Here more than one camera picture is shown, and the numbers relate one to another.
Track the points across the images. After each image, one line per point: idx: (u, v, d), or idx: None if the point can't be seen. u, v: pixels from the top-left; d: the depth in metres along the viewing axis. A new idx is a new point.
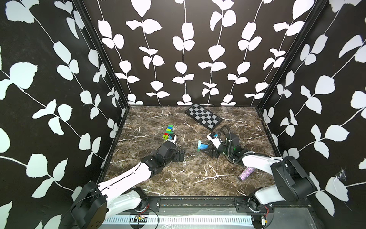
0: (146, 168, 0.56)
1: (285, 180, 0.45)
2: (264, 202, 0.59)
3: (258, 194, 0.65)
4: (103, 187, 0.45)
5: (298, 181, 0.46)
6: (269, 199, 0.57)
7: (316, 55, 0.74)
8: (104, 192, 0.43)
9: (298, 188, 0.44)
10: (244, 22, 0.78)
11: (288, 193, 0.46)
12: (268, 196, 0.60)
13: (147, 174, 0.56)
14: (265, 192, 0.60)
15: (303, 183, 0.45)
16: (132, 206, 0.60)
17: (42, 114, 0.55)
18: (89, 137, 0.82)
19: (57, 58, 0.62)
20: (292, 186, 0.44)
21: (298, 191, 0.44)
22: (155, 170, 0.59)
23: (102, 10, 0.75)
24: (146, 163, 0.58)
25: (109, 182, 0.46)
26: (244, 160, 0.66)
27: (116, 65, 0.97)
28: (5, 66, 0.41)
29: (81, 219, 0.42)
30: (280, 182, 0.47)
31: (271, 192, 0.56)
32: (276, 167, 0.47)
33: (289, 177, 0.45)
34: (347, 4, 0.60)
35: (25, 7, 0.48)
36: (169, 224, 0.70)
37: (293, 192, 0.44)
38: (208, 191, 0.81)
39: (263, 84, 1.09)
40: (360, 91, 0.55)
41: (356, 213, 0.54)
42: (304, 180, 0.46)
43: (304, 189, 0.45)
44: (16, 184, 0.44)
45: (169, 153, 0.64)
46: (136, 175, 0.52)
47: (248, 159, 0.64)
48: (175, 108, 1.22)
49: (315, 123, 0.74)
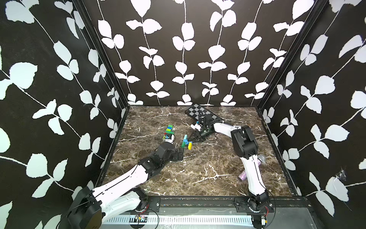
0: (143, 171, 0.55)
1: (238, 142, 0.63)
2: (255, 190, 0.66)
3: (251, 188, 0.68)
4: (97, 192, 0.44)
5: (246, 142, 0.64)
6: (254, 181, 0.66)
7: (316, 55, 0.74)
8: (98, 197, 0.43)
9: (246, 147, 0.62)
10: (244, 23, 0.78)
11: (238, 150, 0.65)
12: (252, 180, 0.66)
13: (143, 177, 0.55)
14: (249, 180, 0.68)
15: (251, 144, 0.63)
16: (132, 207, 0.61)
17: (42, 114, 0.55)
18: (90, 137, 0.82)
19: (57, 58, 0.62)
20: (242, 146, 0.62)
21: (245, 149, 0.62)
22: (153, 171, 0.57)
23: (102, 11, 0.75)
24: (143, 165, 0.57)
25: (104, 187, 0.46)
26: (215, 126, 0.82)
27: (116, 65, 0.97)
28: (5, 66, 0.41)
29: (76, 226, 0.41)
30: (234, 143, 0.66)
31: (249, 173, 0.67)
32: (234, 131, 0.63)
33: (241, 140, 0.63)
34: (347, 4, 0.60)
35: (25, 6, 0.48)
36: (169, 224, 0.70)
37: (241, 150, 0.62)
38: (208, 191, 0.81)
39: (263, 85, 1.09)
40: (360, 91, 0.55)
41: (356, 213, 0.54)
42: (251, 142, 0.64)
43: (249, 148, 0.63)
44: (16, 184, 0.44)
45: (167, 154, 0.63)
46: (132, 179, 0.51)
47: (218, 125, 0.80)
48: (175, 108, 1.22)
49: (316, 123, 0.74)
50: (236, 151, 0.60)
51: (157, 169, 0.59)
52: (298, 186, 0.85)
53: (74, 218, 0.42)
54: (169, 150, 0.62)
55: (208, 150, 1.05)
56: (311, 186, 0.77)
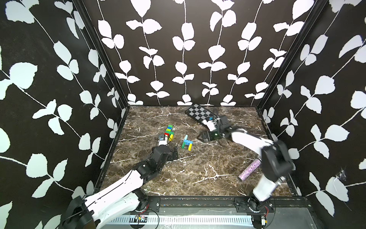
0: (138, 176, 0.54)
1: (269, 162, 0.49)
2: (262, 197, 0.63)
3: (255, 191, 0.66)
4: (90, 201, 0.44)
5: (281, 162, 0.50)
6: (266, 193, 0.62)
7: (316, 55, 0.74)
8: (90, 207, 0.42)
9: (280, 169, 0.49)
10: (244, 23, 0.78)
11: (268, 172, 0.51)
12: (263, 189, 0.61)
13: (138, 182, 0.54)
14: (260, 186, 0.62)
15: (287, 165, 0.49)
16: (132, 207, 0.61)
17: (42, 114, 0.55)
18: (90, 137, 0.82)
19: (57, 58, 0.62)
20: (277, 168, 0.49)
21: (280, 172, 0.48)
22: (148, 176, 0.56)
23: (102, 10, 0.75)
24: (137, 171, 0.55)
25: (96, 196, 0.45)
26: (233, 135, 0.68)
27: (116, 65, 0.97)
28: (5, 66, 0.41)
29: None
30: (262, 162, 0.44)
31: (264, 184, 0.59)
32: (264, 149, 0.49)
33: (273, 159, 0.48)
34: (347, 4, 0.60)
35: (25, 6, 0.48)
36: (169, 224, 0.70)
37: (274, 173, 0.48)
38: (208, 191, 0.81)
39: (263, 84, 1.09)
40: (360, 91, 0.55)
41: (357, 213, 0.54)
42: (288, 162, 0.50)
43: (285, 170, 0.49)
44: (16, 184, 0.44)
45: (163, 158, 0.61)
46: (126, 185, 0.50)
47: (237, 136, 0.66)
48: (175, 108, 1.22)
49: (316, 123, 0.74)
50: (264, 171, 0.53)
51: (154, 173, 0.59)
52: (298, 186, 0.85)
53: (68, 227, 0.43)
54: (166, 154, 0.61)
55: (208, 150, 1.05)
56: (311, 186, 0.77)
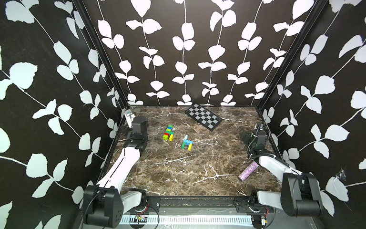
0: (132, 147, 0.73)
1: (291, 192, 0.43)
2: (262, 202, 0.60)
3: (259, 193, 0.65)
4: (104, 182, 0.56)
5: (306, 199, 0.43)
6: (269, 202, 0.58)
7: (316, 55, 0.74)
8: (108, 184, 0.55)
9: (302, 204, 0.42)
10: (244, 23, 0.78)
11: (289, 203, 0.44)
12: (268, 199, 0.59)
13: (136, 151, 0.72)
14: (267, 193, 0.59)
15: (311, 203, 0.42)
16: (135, 204, 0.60)
17: (42, 114, 0.55)
18: (90, 137, 0.82)
19: (57, 58, 0.62)
20: (296, 198, 0.43)
21: (300, 206, 0.42)
22: (141, 146, 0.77)
23: (102, 11, 0.75)
24: (129, 145, 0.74)
25: (107, 177, 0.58)
26: (261, 158, 0.63)
27: (116, 65, 0.97)
28: (5, 66, 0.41)
29: (100, 217, 0.41)
30: (286, 191, 0.45)
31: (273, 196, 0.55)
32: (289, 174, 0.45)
33: (296, 192, 0.43)
34: (347, 4, 0.60)
35: (25, 7, 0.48)
36: (169, 224, 0.70)
37: (294, 205, 0.42)
38: (208, 191, 0.81)
39: (263, 85, 1.09)
40: (360, 91, 0.55)
41: (356, 213, 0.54)
42: (313, 202, 0.43)
43: (308, 208, 0.42)
44: (16, 184, 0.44)
45: (143, 128, 0.64)
46: (127, 158, 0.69)
47: (266, 159, 0.61)
48: (175, 108, 1.22)
49: (316, 123, 0.74)
50: (282, 204, 0.47)
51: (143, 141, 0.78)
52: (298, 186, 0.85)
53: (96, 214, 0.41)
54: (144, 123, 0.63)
55: (208, 150, 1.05)
56: None
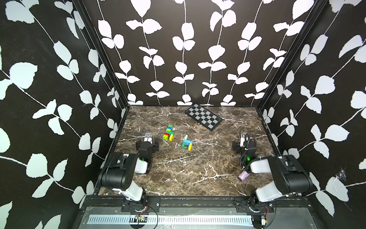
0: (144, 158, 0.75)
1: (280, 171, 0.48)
2: (262, 199, 0.64)
3: (258, 191, 0.65)
4: None
5: (295, 174, 0.47)
6: (268, 196, 0.60)
7: (316, 55, 0.74)
8: None
9: (292, 180, 0.46)
10: (244, 23, 0.78)
11: (281, 184, 0.47)
12: (266, 192, 0.60)
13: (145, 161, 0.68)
14: (264, 188, 0.62)
15: (300, 178, 0.46)
16: (136, 198, 0.63)
17: (42, 114, 0.55)
18: (90, 137, 0.82)
19: (57, 58, 0.62)
20: (285, 176, 0.46)
21: (291, 183, 0.45)
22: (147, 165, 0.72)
23: (102, 11, 0.75)
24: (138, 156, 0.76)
25: None
26: (253, 166, 0.69)
27: (116, 65, 0.97)
28: (5, 66, 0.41)
29: (113, 177, 0.46)
30: (275, 173, 0.50)
31: (270, 187, 0.57)
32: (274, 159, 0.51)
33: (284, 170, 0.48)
34: (347, 4, 0.60)
35: (25, 6, 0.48)
36: (169, 224, 0.70)
37: (286, 182, 0.45)
38: (208, 191, 0.81)
39: (263, 84, 1.09)
40: (360, 91, 0.55)
41: (357, 213, 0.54)
42: (302, 176, 0.46)
43: (299, 182, 0.46)
44: (16, 184, 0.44)
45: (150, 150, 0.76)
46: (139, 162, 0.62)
47: (255, 165, 0.67)
48: (175, 108, 1.22)
49: (316, 123, 0.74)
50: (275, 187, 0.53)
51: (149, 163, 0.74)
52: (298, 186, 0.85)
53: (110, 173, 0.47)
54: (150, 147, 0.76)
55: (208, 150, 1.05)
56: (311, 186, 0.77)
